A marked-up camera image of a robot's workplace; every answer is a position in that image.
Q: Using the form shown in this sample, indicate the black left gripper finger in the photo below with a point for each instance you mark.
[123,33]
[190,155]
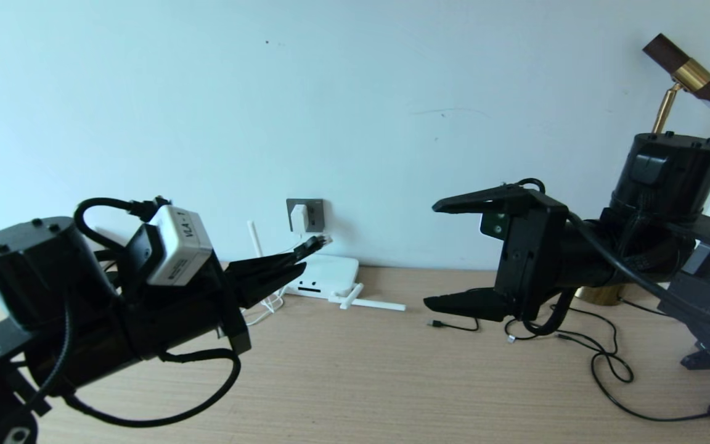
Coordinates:
[262,268]
[269,288]

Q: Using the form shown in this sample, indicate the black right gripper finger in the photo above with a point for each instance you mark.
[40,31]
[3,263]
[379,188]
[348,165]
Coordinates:
[497,200]
[472,305]

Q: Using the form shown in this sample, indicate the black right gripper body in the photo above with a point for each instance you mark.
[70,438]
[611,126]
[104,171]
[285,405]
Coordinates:
[534,259]

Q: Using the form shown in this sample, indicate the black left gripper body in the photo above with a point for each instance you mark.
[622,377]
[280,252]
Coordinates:
[195,314]

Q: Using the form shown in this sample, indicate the white power adapter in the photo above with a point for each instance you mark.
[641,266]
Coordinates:
[299,219]

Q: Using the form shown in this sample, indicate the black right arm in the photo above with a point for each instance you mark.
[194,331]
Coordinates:
[669,179]

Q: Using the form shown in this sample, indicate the white router with antennas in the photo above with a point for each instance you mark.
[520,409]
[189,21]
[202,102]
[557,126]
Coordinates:
[330,277]

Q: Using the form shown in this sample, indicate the brass desk lamp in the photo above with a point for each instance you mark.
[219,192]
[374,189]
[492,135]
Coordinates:
[691,74]

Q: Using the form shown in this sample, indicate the grey wall socket plate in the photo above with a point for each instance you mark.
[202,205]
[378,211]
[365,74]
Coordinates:
[317,216]

